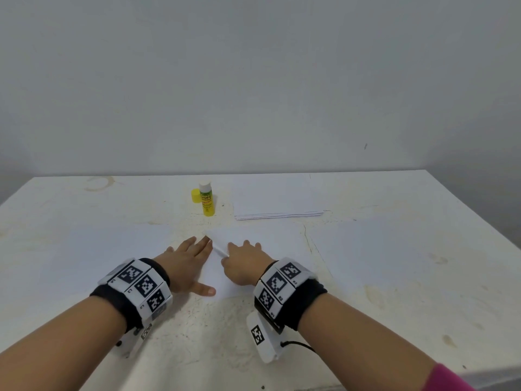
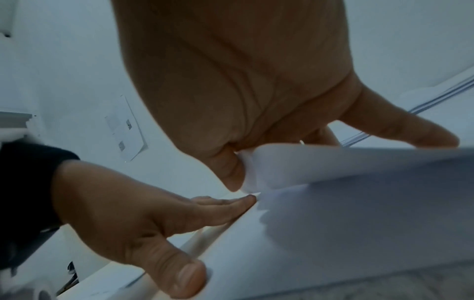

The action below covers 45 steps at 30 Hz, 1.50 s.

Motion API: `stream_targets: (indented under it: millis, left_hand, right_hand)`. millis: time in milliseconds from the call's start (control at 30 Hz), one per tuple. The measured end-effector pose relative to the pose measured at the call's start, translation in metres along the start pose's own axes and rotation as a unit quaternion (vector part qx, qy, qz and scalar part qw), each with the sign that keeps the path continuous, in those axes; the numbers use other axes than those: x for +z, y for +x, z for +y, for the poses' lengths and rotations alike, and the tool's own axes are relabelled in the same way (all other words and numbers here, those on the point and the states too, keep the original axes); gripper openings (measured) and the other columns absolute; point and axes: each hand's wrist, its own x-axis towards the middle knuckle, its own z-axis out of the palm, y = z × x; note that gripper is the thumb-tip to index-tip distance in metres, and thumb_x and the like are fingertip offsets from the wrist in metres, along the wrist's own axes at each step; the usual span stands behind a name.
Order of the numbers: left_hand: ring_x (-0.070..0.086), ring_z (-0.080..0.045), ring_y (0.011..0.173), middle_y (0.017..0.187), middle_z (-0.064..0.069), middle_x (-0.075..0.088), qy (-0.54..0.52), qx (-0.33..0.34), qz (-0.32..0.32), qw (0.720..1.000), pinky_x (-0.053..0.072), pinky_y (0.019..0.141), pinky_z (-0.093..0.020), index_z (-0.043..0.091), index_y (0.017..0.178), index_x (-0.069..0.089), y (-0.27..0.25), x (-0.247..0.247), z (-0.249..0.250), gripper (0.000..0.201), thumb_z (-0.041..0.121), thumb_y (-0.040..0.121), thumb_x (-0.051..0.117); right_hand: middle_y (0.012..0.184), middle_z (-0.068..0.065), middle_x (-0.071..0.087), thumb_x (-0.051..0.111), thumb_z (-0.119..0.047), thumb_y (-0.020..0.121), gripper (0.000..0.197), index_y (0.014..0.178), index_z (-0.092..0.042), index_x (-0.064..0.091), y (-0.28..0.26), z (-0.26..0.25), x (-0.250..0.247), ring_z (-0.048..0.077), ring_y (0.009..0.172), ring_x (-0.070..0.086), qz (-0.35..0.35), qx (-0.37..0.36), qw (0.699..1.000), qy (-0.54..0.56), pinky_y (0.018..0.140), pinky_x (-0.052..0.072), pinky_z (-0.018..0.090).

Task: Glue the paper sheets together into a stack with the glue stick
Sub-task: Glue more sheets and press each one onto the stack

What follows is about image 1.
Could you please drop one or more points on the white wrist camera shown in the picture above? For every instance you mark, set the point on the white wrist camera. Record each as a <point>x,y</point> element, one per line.
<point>134,339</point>
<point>262,338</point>

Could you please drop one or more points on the yellow glue stick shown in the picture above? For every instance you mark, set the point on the yellow glue stick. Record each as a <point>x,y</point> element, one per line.
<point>208,201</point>

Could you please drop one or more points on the black marker wristband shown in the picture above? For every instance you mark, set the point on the black marker wristband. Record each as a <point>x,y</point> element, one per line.
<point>289,293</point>
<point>134,290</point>

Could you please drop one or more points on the yellow glue cap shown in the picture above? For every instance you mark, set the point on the yellow glue cap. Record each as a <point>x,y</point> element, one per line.
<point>196,195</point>

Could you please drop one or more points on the stack of white paper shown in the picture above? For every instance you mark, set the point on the stack of white paper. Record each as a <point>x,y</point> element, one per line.
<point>89,256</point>
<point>374,246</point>

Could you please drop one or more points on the person's left hand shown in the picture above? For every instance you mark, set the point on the person's left hand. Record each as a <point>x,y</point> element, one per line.
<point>185,266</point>

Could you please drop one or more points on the person's right forearm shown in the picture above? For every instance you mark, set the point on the person's right forearm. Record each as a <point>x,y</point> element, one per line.
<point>366,346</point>

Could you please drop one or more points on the person's right hand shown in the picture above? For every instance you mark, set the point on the person's right hand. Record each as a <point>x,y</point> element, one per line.
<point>248,263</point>

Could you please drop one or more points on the pink sleeve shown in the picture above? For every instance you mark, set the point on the pink sleeve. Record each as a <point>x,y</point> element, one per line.
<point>452,378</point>

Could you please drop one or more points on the glued white paper sheet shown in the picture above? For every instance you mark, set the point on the glued white paper sheet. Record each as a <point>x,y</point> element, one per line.
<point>277,195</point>
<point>285,244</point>

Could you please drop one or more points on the person's left forearm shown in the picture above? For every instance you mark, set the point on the person's left forearm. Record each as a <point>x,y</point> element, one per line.
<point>53,350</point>

